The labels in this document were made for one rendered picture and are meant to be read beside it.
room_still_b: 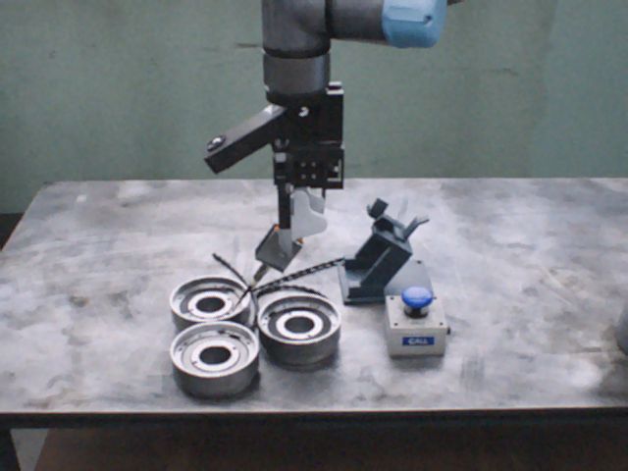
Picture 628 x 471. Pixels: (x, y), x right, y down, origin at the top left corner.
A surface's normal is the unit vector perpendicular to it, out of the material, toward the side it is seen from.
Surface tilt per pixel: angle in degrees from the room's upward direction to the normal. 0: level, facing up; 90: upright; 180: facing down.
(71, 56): 90
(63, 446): 0
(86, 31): 90
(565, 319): 0
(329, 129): 90
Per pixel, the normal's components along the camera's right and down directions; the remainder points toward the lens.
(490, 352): 0.00, -0.86
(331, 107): 0.07, 0.51
